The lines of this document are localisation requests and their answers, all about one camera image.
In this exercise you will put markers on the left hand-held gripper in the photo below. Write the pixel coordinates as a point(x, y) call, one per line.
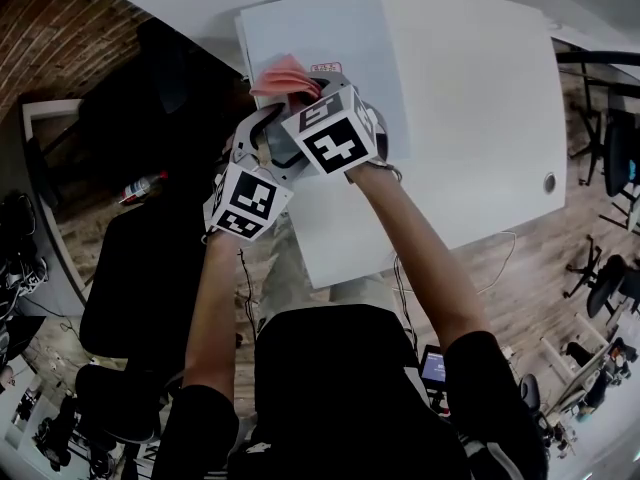
point(245, 203)

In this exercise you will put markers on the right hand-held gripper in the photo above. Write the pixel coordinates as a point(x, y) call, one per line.
point(335, 138)

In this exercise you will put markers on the pink cloth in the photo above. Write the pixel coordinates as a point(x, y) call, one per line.
point(280, 78)

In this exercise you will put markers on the pale grey object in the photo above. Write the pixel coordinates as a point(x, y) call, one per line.
point(325, 23)

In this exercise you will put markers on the person's right forearm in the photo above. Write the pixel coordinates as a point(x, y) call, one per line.
point(415, 248)

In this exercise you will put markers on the person's left forearm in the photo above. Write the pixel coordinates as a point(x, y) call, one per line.
point(212, 308)

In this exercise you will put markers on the clear plastic bottle red label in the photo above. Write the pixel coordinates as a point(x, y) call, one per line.
point(140, 188)

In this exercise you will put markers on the black office chair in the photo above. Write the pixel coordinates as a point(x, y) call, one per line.
point(145, 268)

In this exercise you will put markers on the person's black shirt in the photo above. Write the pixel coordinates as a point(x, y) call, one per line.
point(340, 393)

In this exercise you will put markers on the grey curved desk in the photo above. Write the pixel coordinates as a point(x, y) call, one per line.
point(12, 158)

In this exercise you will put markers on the small tablet screen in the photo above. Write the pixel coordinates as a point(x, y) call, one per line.
point(432, 365)

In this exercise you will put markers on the black swivel chair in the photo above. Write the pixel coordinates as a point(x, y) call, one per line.
point(607, 278)
point(617, 158)

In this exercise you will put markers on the black frame table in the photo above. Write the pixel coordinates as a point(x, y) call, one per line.
point(600, 57)

